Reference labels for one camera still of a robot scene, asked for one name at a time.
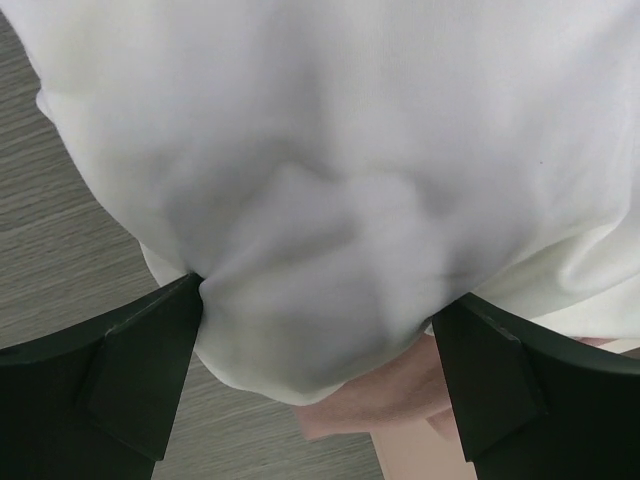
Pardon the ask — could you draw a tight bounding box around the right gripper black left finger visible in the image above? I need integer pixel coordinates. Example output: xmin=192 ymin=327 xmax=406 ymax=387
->
xmin=1 ymin=275 xmax=202 ymax=480

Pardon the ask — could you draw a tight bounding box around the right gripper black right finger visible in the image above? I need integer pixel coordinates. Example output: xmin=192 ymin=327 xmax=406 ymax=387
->
xmin=432 ymin=294 xmax=639 ymax=480

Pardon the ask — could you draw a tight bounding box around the pink t shirt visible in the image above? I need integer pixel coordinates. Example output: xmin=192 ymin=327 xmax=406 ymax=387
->
xmin=295 ymin=335 xmax=628 ymax=479

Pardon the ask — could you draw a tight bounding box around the white printed t shirt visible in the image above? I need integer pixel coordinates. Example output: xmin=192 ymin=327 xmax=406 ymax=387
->
xmin=1 ymin=1 xmax=639 ymax=405

